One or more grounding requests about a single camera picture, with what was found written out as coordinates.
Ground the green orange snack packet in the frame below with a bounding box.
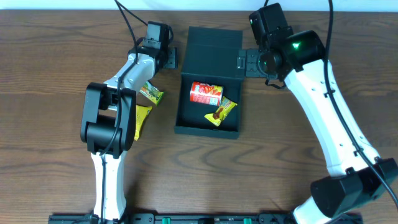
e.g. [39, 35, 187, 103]
[139, 81, 164, 106]

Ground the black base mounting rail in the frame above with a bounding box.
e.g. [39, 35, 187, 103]
[48, 213, 296, 224]

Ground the red Pringles can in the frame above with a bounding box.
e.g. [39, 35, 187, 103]
[190, 82, 224, 106]

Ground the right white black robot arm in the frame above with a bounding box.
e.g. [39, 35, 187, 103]
[246, 2, 397, 223]

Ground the dark green open gift box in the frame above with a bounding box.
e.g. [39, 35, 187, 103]
[174, 27, 244, 139]

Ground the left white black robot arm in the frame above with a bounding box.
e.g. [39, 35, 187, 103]
[80, 47, 178, 223]

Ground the yellow brown chocolate snack packet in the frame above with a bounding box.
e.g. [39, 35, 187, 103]
[205, 96, 237, 126]

